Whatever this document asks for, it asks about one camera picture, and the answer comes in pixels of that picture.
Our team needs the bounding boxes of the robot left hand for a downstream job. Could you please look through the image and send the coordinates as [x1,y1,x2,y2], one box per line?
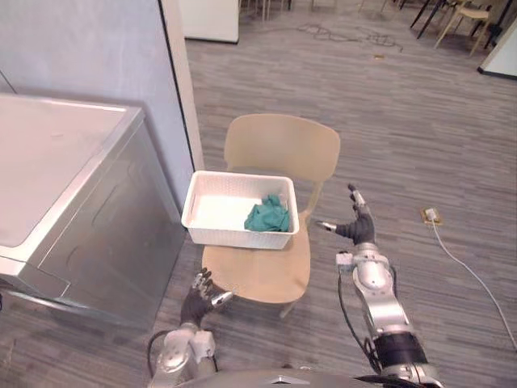
[179,267,235,326]

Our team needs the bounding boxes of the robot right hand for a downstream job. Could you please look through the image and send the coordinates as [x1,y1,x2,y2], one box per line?
[313,183,376,247]

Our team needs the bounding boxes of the white plastic laundry basket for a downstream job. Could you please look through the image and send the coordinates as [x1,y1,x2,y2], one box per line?
[180,170,301,250]

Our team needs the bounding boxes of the silver washing machine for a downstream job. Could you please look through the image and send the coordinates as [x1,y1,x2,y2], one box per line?
[0,93,187,331]

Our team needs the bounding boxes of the brass floor power socket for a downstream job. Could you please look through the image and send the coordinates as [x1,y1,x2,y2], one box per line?
[420,207,444,226]

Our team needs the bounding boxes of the green crumpled cloth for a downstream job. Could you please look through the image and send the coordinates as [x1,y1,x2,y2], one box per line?
[243,194,292,234]

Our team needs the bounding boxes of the beige plastic chair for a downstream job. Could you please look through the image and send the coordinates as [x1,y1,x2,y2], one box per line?
[201,113,342,318]

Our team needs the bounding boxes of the robot torso grey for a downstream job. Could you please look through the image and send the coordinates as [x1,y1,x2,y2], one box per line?
[177,366,389,388]

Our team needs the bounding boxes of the white board black base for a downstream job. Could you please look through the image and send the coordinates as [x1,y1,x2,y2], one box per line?
[477,23,517,78]

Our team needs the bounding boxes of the white partition panel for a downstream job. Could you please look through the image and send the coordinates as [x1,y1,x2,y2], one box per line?
[156,0,205,211]

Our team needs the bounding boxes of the beige chair black legs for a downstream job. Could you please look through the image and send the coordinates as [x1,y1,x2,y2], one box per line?
[410,0,502,57]

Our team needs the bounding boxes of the white cabinet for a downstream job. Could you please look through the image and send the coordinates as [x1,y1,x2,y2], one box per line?
[179,0,241,44]

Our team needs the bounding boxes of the white power cable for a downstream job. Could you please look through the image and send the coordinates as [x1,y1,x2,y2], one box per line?
[428,213,517,344]

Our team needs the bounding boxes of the tangled dark floor cable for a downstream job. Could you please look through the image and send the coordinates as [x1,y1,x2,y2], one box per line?
[296,22,405,53]

